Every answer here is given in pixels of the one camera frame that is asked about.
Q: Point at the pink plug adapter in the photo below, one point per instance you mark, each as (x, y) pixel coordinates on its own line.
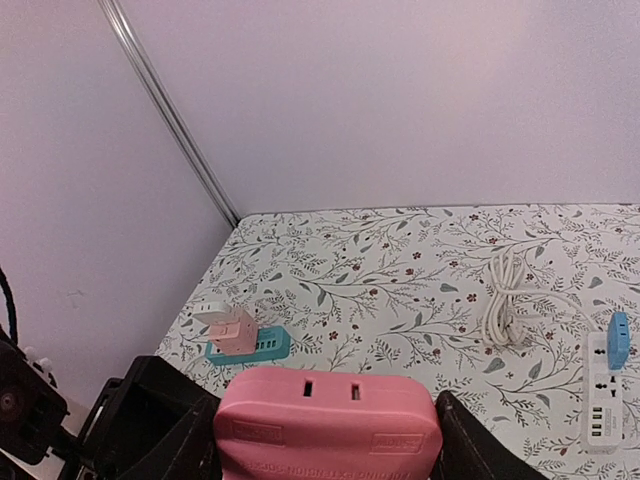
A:
(280, 423)

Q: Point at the teal power strip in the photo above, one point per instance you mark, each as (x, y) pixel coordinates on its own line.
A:
(271, 343)

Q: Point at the white plug adapter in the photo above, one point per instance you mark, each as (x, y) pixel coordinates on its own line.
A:
(213, 313)

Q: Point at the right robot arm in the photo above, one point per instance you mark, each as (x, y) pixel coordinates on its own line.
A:
(33, 411)

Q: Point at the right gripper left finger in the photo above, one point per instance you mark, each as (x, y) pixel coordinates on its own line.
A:
(153, 423)

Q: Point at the left aluminium frame post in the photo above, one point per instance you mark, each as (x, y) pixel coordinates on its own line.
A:
(170, 115)

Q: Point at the pink cube socket adapter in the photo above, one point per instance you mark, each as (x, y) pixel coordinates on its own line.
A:
(232, 337)

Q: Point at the white power strip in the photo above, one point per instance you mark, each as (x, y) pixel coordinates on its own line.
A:
(602, 424)

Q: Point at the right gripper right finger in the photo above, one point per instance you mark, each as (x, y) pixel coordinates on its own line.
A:
(470, 451)

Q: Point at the floral patterned table mat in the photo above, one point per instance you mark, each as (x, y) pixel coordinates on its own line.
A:
(491, 303)

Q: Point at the blue plug adapter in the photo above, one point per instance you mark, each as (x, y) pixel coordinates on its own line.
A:
(618, 341)

